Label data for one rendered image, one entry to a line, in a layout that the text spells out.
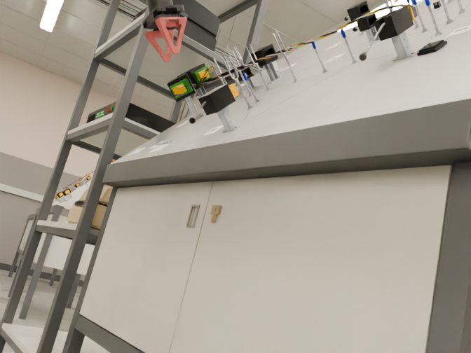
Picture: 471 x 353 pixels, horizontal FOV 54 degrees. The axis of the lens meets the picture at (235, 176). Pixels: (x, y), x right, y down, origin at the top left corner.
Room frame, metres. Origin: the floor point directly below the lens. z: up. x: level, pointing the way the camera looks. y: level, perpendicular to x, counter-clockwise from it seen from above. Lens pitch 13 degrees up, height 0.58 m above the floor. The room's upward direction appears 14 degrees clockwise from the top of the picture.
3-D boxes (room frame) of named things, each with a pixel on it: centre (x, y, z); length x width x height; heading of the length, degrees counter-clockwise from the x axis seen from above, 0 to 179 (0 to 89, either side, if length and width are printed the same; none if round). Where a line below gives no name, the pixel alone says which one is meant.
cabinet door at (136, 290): (1.25, 0.19, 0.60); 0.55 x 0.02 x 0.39; 34
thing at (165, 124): (1.81, 0.42, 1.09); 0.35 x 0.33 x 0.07; 34
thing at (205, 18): (1.78, 0.40, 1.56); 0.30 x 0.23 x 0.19; 126
